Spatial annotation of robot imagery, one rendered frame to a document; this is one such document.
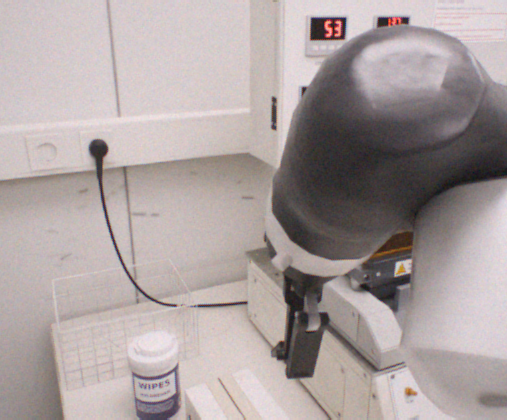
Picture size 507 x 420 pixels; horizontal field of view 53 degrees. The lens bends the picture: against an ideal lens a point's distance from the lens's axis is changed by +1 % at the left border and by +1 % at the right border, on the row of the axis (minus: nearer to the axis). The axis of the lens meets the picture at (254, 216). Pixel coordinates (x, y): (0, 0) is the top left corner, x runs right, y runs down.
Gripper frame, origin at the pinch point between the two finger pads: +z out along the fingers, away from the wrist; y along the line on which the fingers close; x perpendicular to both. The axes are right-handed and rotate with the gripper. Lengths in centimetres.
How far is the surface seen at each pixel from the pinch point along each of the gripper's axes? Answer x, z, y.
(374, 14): 22, 11, -53
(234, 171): 0, 57, -46
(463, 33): 66, 50, -86
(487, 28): 74, 51, -89
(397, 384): 19.6, 20.3, 9.3
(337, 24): 15, 10, -50
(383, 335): 17.5, 17.1, 2.7
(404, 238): 25.9, 22.7, -14.5
